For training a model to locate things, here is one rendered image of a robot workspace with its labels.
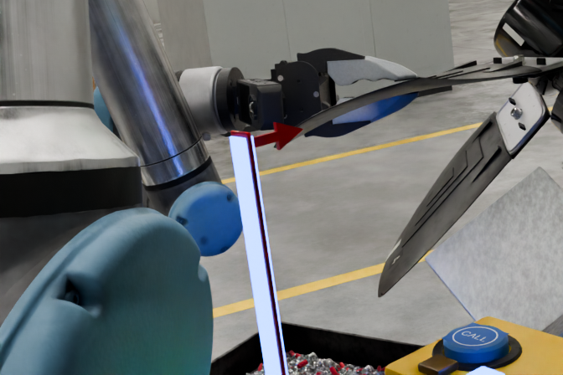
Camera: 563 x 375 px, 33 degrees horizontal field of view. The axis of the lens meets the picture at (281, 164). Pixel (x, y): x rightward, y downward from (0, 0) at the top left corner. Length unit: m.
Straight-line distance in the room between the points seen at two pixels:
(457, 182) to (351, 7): 6.24
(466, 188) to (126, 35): 0.43
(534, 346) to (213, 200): 0.42
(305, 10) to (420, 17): 0.98
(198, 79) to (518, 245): 0.38
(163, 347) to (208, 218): 0.62
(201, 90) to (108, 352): 0.75
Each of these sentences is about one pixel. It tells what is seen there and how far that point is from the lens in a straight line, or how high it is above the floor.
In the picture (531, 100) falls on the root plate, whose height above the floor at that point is 1.13.
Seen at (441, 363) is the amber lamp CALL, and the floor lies 1.08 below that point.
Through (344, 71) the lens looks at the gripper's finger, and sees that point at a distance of 0.99.
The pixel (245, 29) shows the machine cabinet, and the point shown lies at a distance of 7.03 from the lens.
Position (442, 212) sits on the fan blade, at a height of 1.01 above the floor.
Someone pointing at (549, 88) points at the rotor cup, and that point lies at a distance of 1.07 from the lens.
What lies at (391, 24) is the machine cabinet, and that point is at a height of 0.61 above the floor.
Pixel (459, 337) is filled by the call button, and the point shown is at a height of 1.08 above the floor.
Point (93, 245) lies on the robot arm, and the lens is 0.29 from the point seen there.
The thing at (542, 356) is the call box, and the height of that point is 1.07.
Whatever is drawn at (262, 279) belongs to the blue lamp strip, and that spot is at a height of 1.07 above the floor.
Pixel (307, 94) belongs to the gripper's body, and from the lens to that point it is 1.00.
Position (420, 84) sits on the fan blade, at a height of 1.21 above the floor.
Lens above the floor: 1.34
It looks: 13 degrees down
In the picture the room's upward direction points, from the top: 8 degrees counter-clockwise
